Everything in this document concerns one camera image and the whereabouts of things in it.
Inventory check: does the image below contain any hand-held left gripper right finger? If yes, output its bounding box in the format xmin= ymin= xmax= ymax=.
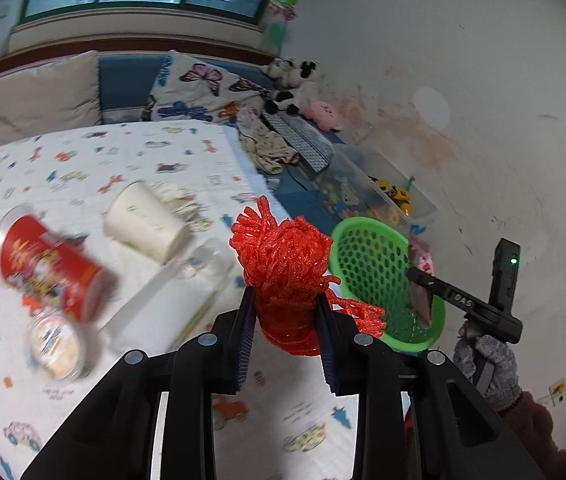
xmin=314 ymin=292 xmax=546 ymax=480

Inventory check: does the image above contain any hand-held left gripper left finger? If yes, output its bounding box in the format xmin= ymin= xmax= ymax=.
xmin=20 ymin=285 xmax=259 ymax=480

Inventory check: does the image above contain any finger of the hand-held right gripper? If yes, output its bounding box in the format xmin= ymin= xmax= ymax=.
xmin=411 ymin=285 xmax=435 ymax=328
xmin=405 ymin=266 xmax=448 ymax=301

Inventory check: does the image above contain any pink wrapper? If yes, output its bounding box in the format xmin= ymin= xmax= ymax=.
xmin=407 ymin=237 xmax=436 ymax=291

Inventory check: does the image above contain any green plastic basket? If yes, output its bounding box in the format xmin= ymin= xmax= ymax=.
xmin=330 ymin=217 xmax=448 ymax=353

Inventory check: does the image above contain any clear plastic cup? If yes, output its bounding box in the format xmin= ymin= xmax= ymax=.
xmin=180 ymin=237 xmax=234 ymax=281

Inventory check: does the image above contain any red foam fruit net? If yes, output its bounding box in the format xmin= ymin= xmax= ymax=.
xmin=229 ymin=196 xmax=386 ymax=358

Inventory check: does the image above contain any clear printed plastic bag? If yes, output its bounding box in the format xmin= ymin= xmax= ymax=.
xmin=103 ymin=260 xmax=225 ymax=356

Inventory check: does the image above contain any white paper cup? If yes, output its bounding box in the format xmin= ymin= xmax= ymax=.
xmin=103 ymin=180 xmax=191 ymax=265

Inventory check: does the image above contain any round labelled plastic tub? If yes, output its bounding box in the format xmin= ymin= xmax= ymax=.
xmin=25 ymin=310 xmax=87 ymax=380

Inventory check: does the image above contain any red printed paper cup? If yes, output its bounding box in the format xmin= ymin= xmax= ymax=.
xmin=0 ymin=203 xmax=116 ymax=322

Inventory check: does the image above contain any person's right forearm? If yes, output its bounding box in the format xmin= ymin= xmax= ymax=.
xmin=500 ymin=390 xmax=566 ymax=480

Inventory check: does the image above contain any person's right hand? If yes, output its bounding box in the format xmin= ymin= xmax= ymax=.
xmin=452 ymin=325 xmax=521 ymax=411

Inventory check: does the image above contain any yellow toy car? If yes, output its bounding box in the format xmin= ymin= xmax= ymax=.
xmin=375 ymin=180 xmax=414 ymax=206

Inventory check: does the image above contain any clear plastic storage box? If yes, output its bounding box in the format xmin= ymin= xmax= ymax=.
xmin=315 ymin=147 xmax=439 ymax=233

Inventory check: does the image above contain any beige printed cloth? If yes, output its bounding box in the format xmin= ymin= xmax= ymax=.
xmin=238 ymin=107 xmax=301 ymax=176

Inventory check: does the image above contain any pink plush toy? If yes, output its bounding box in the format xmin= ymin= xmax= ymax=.
xmin=303 ymin=100 xmax=346 ymax=133

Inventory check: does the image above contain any black eared white plush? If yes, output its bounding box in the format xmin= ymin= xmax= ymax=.
xmin=263 ymin=61 xmax=319 ymax=116

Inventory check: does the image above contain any large butterfly print pillow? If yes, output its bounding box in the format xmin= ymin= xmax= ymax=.
xmin=143 ymin=50 xmax=269 ymax=123

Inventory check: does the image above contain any black white cow plush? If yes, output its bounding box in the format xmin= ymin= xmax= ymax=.
xmin=265 ymin=57 xmax=304 ymax=88

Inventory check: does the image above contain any blue sofa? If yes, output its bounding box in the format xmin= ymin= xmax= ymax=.
xmin=98 ymin=55 xmax=344 ymax=201

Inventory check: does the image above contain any paper pinwheel decoration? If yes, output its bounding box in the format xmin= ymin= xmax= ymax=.
xmin=265 ymin=0 xmax=300 ymax=58

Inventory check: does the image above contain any beige pillow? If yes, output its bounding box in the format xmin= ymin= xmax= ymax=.
xmin=0 ymin=50 xmax=104 ymax=148

